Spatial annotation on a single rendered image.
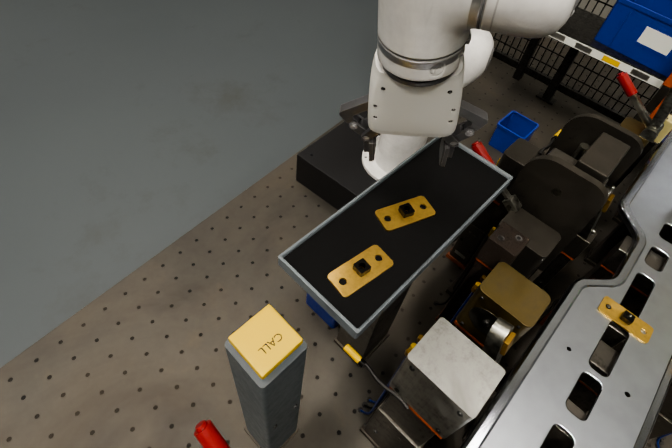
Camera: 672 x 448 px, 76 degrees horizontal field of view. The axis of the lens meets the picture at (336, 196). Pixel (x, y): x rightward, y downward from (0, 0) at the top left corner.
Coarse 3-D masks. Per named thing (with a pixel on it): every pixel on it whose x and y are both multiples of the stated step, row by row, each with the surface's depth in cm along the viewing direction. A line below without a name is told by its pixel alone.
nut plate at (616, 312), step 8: (600, 304) 73; (616, 304) 73; (608, 312) 72; (616, 312) 72; (624, 312) 71; (616, 320) 71; (624, 320) 71; (632, 320) 70; (640, 320) 71; (624, 328) 70; (632, 328) 70; (640, 328) 70; (648, 328) 71; (640, 336) 70; (648, 336) 70
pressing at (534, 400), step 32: (640, 192) 92; (640, 224) 86; (640, 256) 81; (576, 288) 74; (608, 288) 75; (576, 320) 71; (608, 320) 71; (544, 352) 66; (576, 352) 67; (640, 352) 68; (512, 384) 62; (544, 384) 63; (608, 384) 64; (640, 384) 65; (512, 416) 60; (544, 416) 60; (608, 416) 61; (640, 416) 62
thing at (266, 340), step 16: (256, 320) 49; (272, 320) 49; (240, 336) 47; (256, 336) 47; (272, 336) 48; (288, 336) 48; (240, 352) 46; (256, 352) 46; (272, 352) 47; (288, 352) 47; (256, 368) 45; (272, 368) 46
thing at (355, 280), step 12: (372, 252) 56; (384, 252) 56; (348, 264) 54; (360, 264) 54; (372, 264) 55; (384, 264) 55; (336, 276) 53; (348, 276) 53; (360, 276) 53; (372, 276) 53; (336, 288) 52; (348, 288) 52
